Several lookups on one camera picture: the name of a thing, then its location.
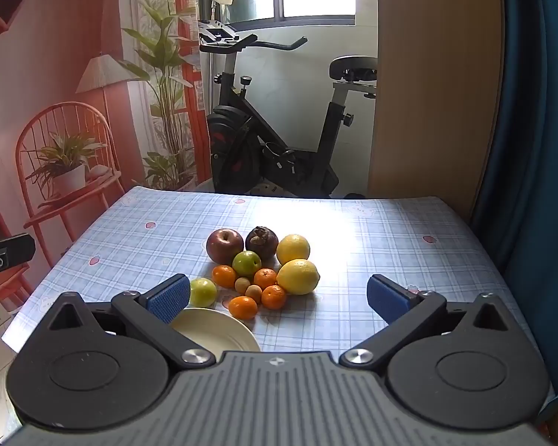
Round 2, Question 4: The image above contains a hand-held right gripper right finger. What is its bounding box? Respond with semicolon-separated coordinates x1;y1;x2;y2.
339;274;513;369

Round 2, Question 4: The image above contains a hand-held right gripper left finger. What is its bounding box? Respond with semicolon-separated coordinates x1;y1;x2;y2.
42;273;217;369

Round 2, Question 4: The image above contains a pale green apple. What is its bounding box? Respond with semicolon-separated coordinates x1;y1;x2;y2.
188;277;218;308

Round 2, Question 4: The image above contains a cream shallow bowl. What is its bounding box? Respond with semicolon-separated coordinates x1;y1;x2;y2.
170;307;261;358

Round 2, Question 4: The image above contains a dark green apple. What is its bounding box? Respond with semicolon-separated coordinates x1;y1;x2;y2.
232;250;263;277

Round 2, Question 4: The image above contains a yellow lemon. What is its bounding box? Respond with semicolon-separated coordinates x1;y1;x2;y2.
276;259;320;295
276;233;311;265

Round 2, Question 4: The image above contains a dark purple mangosteen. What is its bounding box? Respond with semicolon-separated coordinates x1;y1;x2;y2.
245;226;280;261

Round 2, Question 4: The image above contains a blue checked tablecloth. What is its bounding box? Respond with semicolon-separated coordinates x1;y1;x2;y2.
1;186;547;363

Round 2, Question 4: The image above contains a red apple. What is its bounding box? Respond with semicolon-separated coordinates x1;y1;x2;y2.
206;229;245;265

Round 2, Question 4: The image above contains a black exercise bike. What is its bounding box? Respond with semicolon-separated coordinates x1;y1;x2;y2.
198;21;379;198

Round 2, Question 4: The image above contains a dark blue curtain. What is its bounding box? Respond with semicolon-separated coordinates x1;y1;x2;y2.
469;0;558;410

